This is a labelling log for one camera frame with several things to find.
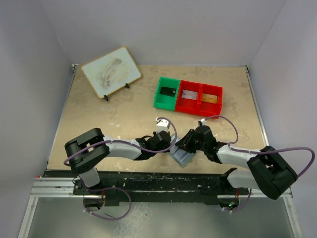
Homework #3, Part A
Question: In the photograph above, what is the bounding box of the silver card in bin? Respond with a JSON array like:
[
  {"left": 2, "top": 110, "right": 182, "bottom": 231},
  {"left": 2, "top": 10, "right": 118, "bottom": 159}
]
[{"left": 181, "top": 90, "right": 198, "bottom": 100}]

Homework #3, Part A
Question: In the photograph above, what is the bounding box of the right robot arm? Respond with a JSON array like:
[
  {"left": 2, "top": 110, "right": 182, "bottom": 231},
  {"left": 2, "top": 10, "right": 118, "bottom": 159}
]
[{"left": 175, "top": 125, "right": 298, "bottom": 200}]

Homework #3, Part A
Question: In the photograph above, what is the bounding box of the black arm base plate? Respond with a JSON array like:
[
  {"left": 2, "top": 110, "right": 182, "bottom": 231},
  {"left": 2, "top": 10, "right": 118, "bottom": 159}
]
[{"left": 43, "top": 168, "right": 250, "bottom": 207}]

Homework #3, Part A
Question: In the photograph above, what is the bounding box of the aluminium frame rail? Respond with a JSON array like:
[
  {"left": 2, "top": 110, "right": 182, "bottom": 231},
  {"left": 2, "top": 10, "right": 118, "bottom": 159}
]
[{"left": 19, "top": 171, "right": 303, "bottom": 238}]

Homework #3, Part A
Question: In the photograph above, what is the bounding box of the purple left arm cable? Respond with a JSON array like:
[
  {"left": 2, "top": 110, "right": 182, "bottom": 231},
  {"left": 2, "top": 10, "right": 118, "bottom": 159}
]
[{"left": 63, "top": 117, "right": 178, "bottom": 220}]

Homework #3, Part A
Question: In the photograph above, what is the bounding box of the black card in green bin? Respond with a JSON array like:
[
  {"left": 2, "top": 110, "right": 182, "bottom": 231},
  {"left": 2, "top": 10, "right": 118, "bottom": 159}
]
[{"left": 159, "top": 87, "right": 176, "bottom": 97}]

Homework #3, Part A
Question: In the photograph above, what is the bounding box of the green plastic bin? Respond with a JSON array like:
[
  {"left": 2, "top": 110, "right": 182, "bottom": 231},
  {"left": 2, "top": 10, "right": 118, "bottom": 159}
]
[{"left": 154, "top": 77, "right": 180, "bottom": 111}]

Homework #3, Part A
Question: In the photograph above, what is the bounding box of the teal leather card holder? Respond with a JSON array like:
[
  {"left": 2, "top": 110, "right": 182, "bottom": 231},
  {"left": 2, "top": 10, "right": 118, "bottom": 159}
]
[{"left": 168, "top": 133, "right": 197, "bottom": 167}]

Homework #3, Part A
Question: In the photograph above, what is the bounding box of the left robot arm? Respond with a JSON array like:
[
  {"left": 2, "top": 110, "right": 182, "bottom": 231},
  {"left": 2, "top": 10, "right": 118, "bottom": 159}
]
[{"left": 64, "top": 128, "right": 176, "bottom": 194}]

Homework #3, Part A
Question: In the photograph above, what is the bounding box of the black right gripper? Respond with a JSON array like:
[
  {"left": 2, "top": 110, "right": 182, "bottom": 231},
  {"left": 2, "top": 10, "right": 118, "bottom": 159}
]
[{"left": 175, "top": 129, "right": 207, "bottom": 154}]

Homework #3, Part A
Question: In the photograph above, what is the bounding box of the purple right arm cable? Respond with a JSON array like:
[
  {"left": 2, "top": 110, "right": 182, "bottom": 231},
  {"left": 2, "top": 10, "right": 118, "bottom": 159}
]
[{"left": 202, "top": 115, "right": 316, "bottom": 213}]

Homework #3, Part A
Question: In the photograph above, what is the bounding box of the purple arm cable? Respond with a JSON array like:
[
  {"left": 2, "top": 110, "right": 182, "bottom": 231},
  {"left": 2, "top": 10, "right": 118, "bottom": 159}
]
[
  {"left": 202, "top": 115, "right": 316, "bottom": 213},
  {"left": 63, "top": 117, "right": 178, "bottom": 220}
]

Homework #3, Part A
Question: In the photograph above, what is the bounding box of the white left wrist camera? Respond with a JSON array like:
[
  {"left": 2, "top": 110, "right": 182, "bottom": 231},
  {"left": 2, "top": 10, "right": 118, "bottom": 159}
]
[{"left": 156, "top": 118, "right": 170, "bottom": 133}]

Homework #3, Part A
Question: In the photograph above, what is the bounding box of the red double plastic bin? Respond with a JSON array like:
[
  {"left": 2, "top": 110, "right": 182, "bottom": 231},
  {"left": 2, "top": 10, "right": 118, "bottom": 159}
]
[{"left": 175, "top": 80, "right": 223, "bottom": 117}]

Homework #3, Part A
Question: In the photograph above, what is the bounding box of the orange card in bin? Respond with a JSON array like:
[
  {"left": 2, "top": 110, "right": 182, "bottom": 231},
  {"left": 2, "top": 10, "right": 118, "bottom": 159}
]
[{"left": 202, "top": 94, "right": 218, "bottom": 104}]

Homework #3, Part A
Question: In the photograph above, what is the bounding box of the yellow framed whiteboard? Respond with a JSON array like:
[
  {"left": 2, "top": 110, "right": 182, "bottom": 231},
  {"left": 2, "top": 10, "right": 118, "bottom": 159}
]
[{"left": 81, "top": 47, "right": 142, "bottom": 99}]

